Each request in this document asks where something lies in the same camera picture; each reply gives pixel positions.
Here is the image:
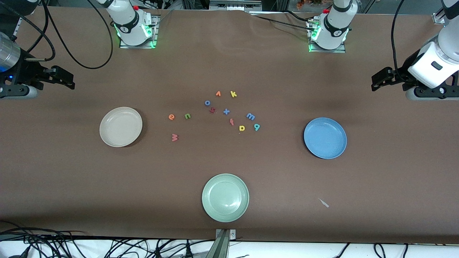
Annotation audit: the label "beige brown plate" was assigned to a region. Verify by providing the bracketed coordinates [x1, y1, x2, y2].
[99, 106, 143, 148]

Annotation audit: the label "blue plate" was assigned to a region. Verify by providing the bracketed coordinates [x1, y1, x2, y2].
[303, 117, 347, 159]

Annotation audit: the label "grey metal box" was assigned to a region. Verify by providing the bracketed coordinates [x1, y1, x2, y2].
[209, 0, 263, 11]

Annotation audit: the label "pale green plate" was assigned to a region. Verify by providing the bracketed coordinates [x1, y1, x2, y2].
[202, 173, 250, 223]

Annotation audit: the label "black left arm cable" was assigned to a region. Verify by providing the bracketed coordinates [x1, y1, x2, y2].
[391, 0, 408, 77]

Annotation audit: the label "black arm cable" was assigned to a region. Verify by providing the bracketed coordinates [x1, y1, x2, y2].
[391, 0, 408, 77]
[0, 0, 114, 70]

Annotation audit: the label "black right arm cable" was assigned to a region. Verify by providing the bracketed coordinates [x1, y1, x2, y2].
[0, 0, 114, 70]

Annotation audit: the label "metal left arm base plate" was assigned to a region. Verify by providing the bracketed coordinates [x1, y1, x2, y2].
[307, 18, 347, 54]

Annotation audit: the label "aluminium frame profile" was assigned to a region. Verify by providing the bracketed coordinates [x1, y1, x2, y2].
[432, 0, 453, 25]

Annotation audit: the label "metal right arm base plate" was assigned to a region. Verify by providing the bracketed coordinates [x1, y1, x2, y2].
[119, 14, 159, 49]

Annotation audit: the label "thin black base cable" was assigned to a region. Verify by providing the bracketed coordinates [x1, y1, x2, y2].
[251, 10, 318, 32]

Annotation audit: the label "tangled black cables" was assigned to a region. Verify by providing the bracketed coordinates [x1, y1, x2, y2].
[0, 220, 216, 258]

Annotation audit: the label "grey metal camera bracket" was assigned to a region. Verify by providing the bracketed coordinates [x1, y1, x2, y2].
[206, 229, 237, 258]

